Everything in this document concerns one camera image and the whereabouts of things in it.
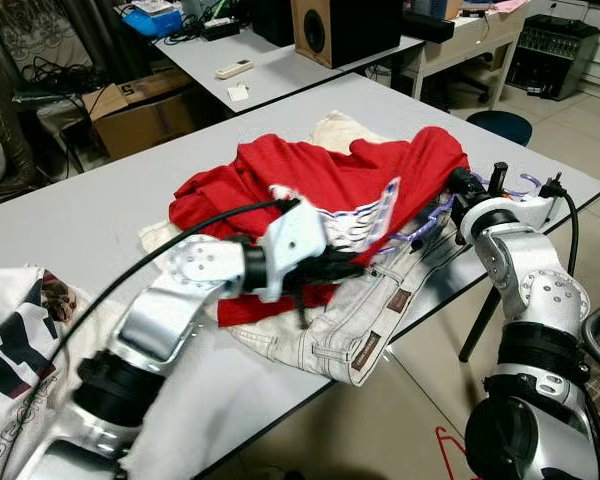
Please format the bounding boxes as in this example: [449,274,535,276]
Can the purple plastic hanger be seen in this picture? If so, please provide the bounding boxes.
[409,172,547,250]

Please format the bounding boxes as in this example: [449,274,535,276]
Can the red shirt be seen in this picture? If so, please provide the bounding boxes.
[167,124,472,327]

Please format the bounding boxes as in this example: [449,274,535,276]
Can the red plastic hanger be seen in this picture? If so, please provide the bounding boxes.
[434,424,482,480]

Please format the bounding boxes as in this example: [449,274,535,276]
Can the cream white jeans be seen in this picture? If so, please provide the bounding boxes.
[224,205,467,387]

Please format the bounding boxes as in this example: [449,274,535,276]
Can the white red-blue printed garment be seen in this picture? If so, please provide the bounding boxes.
[269,177,402,252]

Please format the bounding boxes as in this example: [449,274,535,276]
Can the blue round stool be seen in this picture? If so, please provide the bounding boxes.
[466,109,534,149]

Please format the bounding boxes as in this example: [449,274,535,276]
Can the beige desk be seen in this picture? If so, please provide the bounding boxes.
[400,0,532,107]

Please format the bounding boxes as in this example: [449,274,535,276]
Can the black electronic device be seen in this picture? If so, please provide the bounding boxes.
[506,14,600,102]

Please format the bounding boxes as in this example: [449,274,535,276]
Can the long black box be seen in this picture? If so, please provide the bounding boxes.
[399,11,457,44]

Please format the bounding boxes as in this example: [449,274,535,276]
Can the plain white cloth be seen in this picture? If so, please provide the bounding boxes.
[118,333,317,480]

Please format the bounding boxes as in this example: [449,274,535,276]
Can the wooden black speaker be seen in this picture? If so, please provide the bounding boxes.
[291,0,404,70]

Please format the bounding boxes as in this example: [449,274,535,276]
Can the white work table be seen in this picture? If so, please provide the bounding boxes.
[151,29,427,117]

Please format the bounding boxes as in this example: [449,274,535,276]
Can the white remote control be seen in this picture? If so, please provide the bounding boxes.
[215,59,254,80]

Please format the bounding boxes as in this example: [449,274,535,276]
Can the grey table with black legs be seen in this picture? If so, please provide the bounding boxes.
[0,71,600,480]

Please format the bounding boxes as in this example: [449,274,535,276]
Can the brown cardboard box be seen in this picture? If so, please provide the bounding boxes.
[82,67,197,162]

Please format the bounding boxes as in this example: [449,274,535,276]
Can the black white power strip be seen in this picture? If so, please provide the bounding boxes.
[201,14,244,42]

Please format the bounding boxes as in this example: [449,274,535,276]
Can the blue box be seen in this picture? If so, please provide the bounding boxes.
[119,4,187,40]

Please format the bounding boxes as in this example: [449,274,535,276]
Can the white black printed shirt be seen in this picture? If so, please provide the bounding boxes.
[0,264,113,480]

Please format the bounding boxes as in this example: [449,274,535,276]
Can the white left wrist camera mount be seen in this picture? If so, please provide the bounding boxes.
[259,197,330,304]

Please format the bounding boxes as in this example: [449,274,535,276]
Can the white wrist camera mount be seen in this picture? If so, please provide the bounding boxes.
[500,194,562,228]
[259,197,330,304]

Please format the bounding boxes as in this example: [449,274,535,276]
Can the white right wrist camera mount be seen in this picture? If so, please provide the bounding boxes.
[500,194,562,228]

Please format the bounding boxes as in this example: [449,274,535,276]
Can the black cable tangle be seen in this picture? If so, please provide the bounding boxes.
[9,54,107,107]

